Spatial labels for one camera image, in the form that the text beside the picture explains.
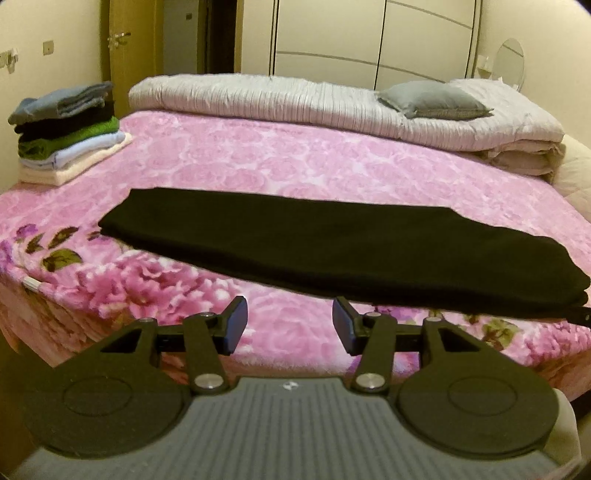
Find cream quilted bed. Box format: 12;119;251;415
553;135;591;219

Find grey pillow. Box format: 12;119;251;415
376;81;494;122

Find grey-blue folded garment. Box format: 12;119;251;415
8;82;115;125

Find black garment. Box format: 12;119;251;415
98;187;591;321
16;104;116;142

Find beige folded quilt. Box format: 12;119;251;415
479;141;568;184

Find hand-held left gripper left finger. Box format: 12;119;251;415
99;295;250;395

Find black folded garment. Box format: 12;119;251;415
16;104;116;142

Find light grey ribbed quilt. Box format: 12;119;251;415
128;73;567;154

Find pink floral blanket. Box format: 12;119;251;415
0;110;591;403

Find light blue folded garment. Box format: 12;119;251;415
20;131;127;169

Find cream wardrobe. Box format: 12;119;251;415
270;0;482;91

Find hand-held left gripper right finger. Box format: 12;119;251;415
332;295;485;396

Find green folded garment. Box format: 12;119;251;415
18;116;121;160

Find round mirror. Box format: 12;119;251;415
489;38;526;89

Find cream folded towel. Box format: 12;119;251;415
19;134;134;187

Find wooden door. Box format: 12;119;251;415
100;0;161;118

